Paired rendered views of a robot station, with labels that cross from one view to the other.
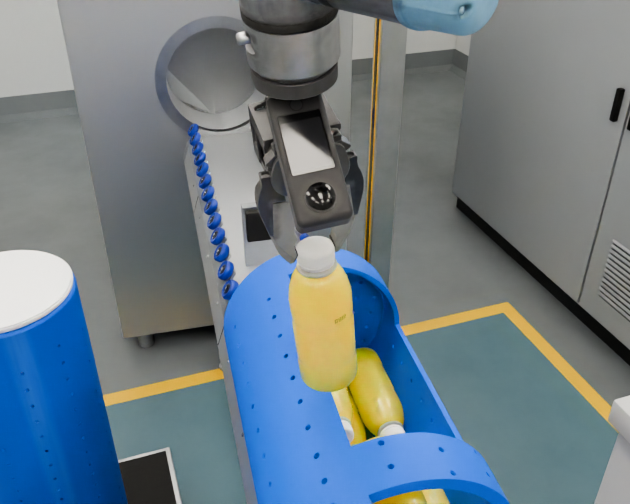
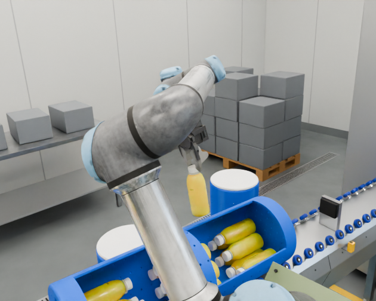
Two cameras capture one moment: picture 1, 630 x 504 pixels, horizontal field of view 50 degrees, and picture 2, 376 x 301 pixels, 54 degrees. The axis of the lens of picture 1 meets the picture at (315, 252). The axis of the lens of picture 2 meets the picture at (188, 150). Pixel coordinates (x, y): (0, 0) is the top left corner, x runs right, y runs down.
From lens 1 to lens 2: 1.12 m
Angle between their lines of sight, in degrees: 62
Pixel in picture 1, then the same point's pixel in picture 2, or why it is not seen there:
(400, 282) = not seen: outside the picture
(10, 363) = (218, 199)
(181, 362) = (350, 285)
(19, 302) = (231, 184)
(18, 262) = (247, 175)
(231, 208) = (351, 205)
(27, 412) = not seen: hidden behind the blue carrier
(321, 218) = not seen: hidden behind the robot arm
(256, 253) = (323, 219)
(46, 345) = (229, 200)
